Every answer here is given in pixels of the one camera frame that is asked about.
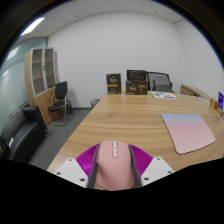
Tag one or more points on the printed white paper sheet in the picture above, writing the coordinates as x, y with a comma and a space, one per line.
162, 95

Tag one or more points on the purple sign card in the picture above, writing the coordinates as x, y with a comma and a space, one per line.
220, 100

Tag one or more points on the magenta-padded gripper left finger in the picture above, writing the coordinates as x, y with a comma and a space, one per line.
71, 170

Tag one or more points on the pink and blue mouse pad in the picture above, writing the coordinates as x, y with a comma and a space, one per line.
188, 132

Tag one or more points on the black visitor chair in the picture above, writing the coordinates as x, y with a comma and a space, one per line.
61, 90

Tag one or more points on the wooden side desk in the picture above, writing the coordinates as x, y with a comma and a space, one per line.
193, 91

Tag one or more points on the black leather sofa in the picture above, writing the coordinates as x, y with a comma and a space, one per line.
21, 133

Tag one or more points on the wide brown cardboard box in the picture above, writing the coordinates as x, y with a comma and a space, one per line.
136, 87

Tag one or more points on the small orange box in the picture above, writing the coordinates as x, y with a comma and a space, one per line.
214, 103

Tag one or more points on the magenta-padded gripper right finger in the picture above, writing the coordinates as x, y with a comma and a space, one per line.
156, 168

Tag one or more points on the wooden shelf unit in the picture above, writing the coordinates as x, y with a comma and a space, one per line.
33, 100

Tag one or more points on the grey waste bin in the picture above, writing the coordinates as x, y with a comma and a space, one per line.
95, 103

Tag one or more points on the ceiling light panel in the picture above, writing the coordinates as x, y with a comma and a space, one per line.
32, 26

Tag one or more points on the pink computer mouse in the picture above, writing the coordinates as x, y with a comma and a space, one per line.
114, 170

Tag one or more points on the black and white box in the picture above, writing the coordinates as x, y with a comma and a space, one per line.
136, 75

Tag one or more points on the grey mesh office chair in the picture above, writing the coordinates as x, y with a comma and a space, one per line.
161, 83

